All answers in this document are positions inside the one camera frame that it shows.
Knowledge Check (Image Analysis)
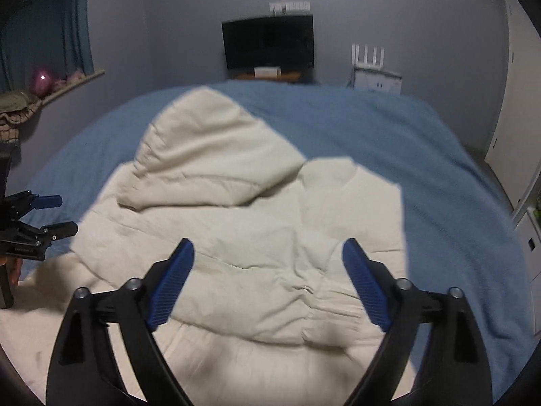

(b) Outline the black monitor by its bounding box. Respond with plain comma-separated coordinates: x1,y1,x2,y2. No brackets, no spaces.
222,14,315,80

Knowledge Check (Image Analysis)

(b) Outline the white wardrobe door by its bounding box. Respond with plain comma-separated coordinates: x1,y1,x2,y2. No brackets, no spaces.
484,0,541,212

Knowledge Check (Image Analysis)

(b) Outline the white box under router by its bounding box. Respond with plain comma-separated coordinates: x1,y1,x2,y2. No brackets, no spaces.
353,65,402,94

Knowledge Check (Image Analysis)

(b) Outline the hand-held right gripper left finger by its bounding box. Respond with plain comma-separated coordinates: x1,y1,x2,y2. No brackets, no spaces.
46,238,196,406

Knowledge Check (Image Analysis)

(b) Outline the wooden windowsill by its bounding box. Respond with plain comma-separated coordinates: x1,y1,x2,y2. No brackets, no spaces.
40,69,105,104

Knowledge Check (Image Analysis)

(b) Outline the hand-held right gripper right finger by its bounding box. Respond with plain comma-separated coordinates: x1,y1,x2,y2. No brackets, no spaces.
342,238,493,406

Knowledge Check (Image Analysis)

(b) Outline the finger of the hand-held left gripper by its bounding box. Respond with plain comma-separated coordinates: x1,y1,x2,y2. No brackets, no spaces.
13,221,79,248
4,191,63,216

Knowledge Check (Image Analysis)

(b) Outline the blue fleece blanket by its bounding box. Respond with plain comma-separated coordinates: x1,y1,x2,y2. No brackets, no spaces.
17,80,535,394

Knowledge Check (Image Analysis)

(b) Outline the white router with antennas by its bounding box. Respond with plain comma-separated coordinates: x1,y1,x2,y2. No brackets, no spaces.
352,43,386,68

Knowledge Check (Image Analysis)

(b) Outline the white hooded puffer jacket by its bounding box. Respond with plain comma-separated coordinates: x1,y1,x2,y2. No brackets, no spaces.
0,86,408,406

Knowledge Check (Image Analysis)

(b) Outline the white drawer cabinet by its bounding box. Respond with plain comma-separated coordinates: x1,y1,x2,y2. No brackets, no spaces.
511,207,541,292

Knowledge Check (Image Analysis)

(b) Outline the pink round lamp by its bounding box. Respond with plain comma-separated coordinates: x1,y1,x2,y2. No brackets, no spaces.
34,66,55,96

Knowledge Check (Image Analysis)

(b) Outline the olive pile of clothes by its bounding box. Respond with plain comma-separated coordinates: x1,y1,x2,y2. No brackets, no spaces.
0,91,43,144

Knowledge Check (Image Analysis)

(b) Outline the blue curtain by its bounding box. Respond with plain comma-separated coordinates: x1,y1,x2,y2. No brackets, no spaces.
0,0,94,94

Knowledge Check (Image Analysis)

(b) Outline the wooden monitor stand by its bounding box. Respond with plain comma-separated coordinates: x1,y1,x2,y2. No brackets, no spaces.
234,72,306,82

